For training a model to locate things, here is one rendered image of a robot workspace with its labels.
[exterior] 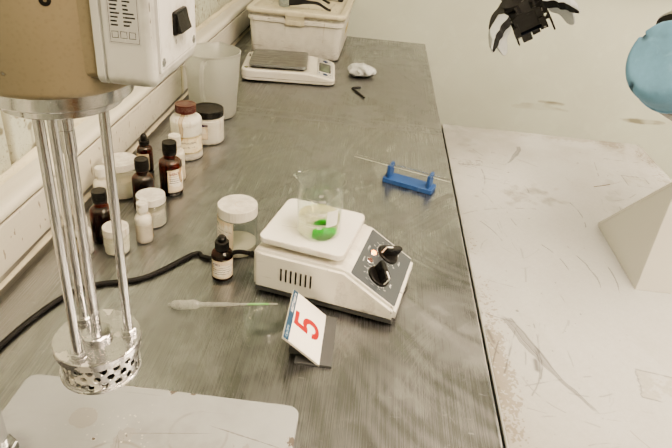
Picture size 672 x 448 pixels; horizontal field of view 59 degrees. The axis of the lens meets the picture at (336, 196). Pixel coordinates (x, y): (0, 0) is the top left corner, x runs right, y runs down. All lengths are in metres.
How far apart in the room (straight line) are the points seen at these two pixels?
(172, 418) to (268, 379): 0.12
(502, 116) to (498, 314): 1.57
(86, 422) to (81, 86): 0.41
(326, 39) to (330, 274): 1.20
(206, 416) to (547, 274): 0.56
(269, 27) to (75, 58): 1.55
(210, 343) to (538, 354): 0.41
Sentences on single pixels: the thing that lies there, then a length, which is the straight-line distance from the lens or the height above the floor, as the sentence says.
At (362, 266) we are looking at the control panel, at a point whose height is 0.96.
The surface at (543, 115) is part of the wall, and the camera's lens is 2.40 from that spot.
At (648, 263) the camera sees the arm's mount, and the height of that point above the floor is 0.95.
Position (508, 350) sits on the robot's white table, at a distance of 0.81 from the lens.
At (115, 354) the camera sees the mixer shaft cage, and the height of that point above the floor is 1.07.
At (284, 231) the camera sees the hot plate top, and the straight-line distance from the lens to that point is 0.80.
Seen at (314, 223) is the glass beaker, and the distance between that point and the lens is 0.77.
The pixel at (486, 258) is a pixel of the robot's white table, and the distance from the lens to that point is 0.97.
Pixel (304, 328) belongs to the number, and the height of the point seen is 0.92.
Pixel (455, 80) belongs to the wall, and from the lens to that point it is 2.29.
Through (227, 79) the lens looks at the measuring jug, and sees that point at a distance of 1.35.
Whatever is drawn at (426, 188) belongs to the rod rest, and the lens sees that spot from 1.12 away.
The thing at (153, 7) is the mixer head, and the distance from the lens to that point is 0.34.
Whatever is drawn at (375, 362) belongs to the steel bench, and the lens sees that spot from 0.75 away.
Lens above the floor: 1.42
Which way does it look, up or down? 29 degrees down
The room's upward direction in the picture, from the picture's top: 5 degrees clockwise
